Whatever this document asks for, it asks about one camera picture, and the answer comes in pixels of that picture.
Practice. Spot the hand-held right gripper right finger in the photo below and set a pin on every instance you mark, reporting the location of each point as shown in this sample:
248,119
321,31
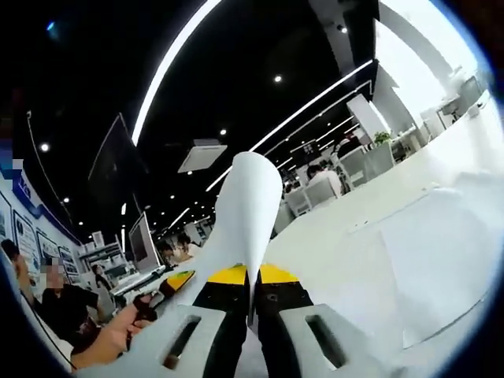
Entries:
283,307

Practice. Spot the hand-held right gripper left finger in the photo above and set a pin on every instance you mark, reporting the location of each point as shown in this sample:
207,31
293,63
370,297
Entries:
224,307

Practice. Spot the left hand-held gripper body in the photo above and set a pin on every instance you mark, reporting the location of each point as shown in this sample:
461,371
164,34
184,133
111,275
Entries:
145,307

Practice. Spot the white printing paper sheet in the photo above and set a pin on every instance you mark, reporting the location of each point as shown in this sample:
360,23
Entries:
433,256

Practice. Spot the person's left hand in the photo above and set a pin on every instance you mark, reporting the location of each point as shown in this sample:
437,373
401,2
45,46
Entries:
120,330

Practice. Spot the silver laptop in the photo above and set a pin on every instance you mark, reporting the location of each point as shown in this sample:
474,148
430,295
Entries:
143,244

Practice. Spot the white storage shelf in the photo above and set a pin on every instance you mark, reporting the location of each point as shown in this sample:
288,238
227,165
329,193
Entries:
104,252

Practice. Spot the white table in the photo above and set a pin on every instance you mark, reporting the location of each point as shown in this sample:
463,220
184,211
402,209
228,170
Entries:
334,256

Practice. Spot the ceiling air conditioner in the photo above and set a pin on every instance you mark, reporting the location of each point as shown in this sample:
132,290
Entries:
201,155

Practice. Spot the table power socket strip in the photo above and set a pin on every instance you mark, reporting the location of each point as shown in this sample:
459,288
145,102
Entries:
393,206

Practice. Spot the group of white office chairs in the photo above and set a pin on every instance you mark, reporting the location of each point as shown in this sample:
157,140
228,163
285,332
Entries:
366,165

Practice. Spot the thin ceiling light strip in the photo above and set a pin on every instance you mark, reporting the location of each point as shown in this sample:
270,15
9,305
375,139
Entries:
295,118

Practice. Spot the green potted plant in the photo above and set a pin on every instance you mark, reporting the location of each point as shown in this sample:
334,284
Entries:
382,138

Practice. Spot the white square pillar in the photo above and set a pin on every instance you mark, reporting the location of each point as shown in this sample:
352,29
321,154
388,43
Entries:
366,116

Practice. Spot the wide ceiling light strip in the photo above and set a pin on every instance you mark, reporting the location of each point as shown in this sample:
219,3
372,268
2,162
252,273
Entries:
169,67

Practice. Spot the small white box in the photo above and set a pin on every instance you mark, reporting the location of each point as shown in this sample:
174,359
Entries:
475,111

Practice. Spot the blue white wall posters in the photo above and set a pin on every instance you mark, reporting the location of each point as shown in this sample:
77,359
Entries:
35,232

